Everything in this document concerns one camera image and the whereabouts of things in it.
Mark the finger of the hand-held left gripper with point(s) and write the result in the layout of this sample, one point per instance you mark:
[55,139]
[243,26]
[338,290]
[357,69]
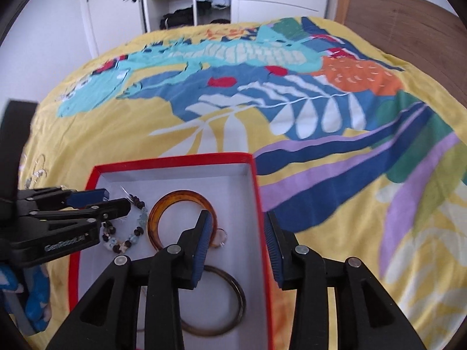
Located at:
[113,207]
[87,195]

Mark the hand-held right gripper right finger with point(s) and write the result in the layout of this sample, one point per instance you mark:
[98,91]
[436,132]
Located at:
[275,255]

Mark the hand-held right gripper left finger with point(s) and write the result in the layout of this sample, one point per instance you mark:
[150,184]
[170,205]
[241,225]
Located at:
[204,248]

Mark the amber bangle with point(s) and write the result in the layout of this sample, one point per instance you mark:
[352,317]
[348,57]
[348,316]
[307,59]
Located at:
[153,222]

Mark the dark brown bangle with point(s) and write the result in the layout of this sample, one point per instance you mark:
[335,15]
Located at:
[239,299]

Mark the red cardboard box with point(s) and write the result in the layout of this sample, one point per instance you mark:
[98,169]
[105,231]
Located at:
[226,189]

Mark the blue patterned cloth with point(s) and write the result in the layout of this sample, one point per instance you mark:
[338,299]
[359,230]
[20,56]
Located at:
[36,299]

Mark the yellow printed blanket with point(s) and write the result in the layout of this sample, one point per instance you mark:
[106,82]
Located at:
[328,207]

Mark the folded dark clothes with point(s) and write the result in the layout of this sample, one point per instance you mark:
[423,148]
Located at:
[178,16]

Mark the wooden headboard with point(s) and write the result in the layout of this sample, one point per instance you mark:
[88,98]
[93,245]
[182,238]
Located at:
[401,25]

